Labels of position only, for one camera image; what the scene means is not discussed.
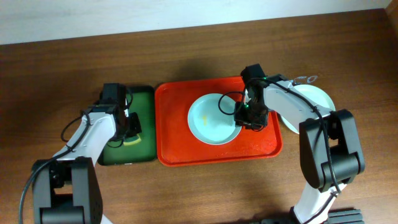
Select yellow green sponge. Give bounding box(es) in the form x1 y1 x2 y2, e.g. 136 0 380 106
123 136 141 146

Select light blue plate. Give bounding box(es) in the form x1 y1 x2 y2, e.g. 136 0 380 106
279 83 336 135
187 93 242 146

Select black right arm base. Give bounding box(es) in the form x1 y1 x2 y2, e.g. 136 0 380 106
249 209 365 224

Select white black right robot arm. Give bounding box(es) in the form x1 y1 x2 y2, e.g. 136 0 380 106
234 75 365 223

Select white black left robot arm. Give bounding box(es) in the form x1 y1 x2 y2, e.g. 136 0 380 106
24 104 141 223

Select black tray with green water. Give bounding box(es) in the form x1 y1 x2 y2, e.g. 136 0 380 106
98 86 157 166

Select red plastic tray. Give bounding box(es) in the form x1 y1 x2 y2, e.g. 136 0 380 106
155 77 283 167

